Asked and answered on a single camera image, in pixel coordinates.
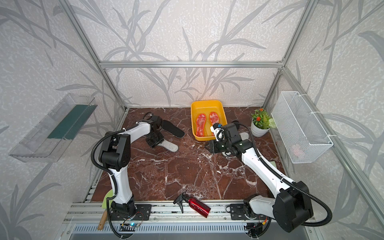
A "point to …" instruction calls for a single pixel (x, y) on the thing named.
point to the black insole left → (169, 127)
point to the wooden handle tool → (103, 219)
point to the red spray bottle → (198, 206)
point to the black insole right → (235, 121)
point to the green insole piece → (109, 194)
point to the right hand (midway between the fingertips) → (206, 145)
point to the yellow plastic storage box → (205, 106)
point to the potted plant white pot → (261, 123)
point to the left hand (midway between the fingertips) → (161, 142)
